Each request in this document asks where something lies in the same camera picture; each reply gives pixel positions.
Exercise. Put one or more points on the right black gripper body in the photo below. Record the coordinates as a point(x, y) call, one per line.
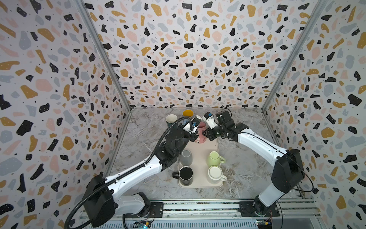
point(212, 132)

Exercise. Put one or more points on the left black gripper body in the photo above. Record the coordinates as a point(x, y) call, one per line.
point(186, 138)

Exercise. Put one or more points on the dark green mug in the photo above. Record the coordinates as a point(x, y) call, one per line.
point(170, 119)

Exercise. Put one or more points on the grey handleless cup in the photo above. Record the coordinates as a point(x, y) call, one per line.
point(186, 158)

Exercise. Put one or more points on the pink glass mug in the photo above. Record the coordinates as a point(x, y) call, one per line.
point(201, 128)

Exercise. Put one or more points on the light blue yellow-inside mug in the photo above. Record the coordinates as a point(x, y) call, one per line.
point(188, 113)

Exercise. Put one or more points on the light green mug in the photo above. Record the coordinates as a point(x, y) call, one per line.
point(214, 159)

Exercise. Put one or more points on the white cream mug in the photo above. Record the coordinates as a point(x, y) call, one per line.
point(215, 175)

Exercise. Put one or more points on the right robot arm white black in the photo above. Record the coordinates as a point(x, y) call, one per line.
point(287, 165)

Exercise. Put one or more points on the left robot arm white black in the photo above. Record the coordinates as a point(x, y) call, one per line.
point(104, 196)

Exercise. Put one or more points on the black mug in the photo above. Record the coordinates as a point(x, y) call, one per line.
point(184, 175)

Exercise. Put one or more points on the beige rectangular tray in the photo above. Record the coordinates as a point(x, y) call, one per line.
point(200, 154)

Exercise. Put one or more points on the green circuit board left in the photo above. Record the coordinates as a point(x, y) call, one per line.
point(141, 225)

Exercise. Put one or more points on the circuit board right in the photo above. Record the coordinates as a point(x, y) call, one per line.
point(264, 224)

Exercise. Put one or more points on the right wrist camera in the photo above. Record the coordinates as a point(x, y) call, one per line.
point(209, 119)

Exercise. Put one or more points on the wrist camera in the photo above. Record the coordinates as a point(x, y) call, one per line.
point(209, 119)
point(192, 125)

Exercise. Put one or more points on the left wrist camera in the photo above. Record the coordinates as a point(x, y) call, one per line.
point(192, 125)

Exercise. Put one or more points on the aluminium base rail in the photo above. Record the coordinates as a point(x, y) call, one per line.
point(223, 214)

